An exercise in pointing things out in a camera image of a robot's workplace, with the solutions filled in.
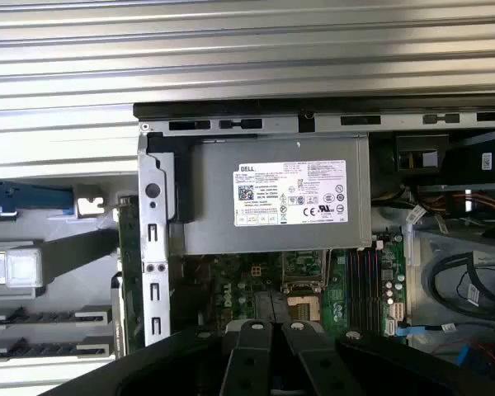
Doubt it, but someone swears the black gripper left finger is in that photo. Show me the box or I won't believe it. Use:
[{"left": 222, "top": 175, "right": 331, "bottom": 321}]
[{"left": 45, "top": 290, "right": 276, "bottom": 396}]

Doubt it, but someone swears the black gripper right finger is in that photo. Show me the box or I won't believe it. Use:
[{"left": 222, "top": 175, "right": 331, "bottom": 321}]
[{"left": 271, "top": 290, "right": 495, "bottom": 396}]

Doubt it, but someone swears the CPU socket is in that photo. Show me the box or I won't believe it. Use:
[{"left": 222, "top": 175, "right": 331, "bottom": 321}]
[{"left": 286, "top": 293, "right": 322, "bottom": 322}]

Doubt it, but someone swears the green motherboard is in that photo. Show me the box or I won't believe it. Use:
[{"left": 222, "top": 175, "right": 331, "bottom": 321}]
[{"left": 168, "top": 233, "right": 408, "bottom": 346}]

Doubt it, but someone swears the metal socket cover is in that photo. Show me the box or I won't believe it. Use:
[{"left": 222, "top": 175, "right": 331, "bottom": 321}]
[{"left": 280, "top": 249, "right": 330, "bottom": 292}]

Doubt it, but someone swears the green graphics card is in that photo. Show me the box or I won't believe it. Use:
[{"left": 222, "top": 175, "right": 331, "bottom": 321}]
[{"left": 115, "top": 196, "right": 146, "bottom": 358}]

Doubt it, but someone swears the grey power supply unit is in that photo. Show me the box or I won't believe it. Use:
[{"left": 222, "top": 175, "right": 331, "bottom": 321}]
[{"left": 168, "top": 135, "right": 373, "bottom": 256}]

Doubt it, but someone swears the grey parts rack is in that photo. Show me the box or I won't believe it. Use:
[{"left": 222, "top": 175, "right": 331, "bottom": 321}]
[{"left": 0, "top": 172, "right": 144, "bottom": 366}]

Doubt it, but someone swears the black optical drive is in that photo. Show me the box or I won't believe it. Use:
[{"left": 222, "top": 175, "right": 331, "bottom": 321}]
[{"left": 439, "top": 130, "right": 495, "bottom": 189}]

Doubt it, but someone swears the silver CPU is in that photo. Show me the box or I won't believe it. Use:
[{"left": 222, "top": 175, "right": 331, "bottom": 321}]
[{"left": 0, "top": 248, "right": 40, "bottom": 289}]

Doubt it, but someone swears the black PC case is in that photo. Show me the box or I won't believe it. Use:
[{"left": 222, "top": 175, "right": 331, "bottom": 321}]
[{"left": 132, "top": 101, "right": 495, "bottom": 396}]

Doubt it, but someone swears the hard disk in blue carrier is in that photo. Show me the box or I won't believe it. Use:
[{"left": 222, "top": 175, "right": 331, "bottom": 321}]
[{"left": 0, "top": 181, "right": 74, "bottom": 219}]

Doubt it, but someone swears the blue tipped data wire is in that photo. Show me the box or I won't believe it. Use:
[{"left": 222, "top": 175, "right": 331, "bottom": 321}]
[{"left": 395, "top": 323, "right": 459, "bottom": 337}]

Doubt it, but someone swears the black cable bundle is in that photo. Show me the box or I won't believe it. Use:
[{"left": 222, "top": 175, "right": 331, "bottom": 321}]
[{"left": 422, "top": 249, "right": 495, "bottom": 327}]

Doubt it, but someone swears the blue wire connector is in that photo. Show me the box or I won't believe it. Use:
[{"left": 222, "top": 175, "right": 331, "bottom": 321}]
[{"left": 456, "top": 345, "right": 474, "bottom": 367}]

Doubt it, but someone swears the orange wire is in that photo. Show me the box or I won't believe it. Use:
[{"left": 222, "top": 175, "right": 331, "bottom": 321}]
[{"left": 420, "top": 191, "right": 495, "bottom": 218}]

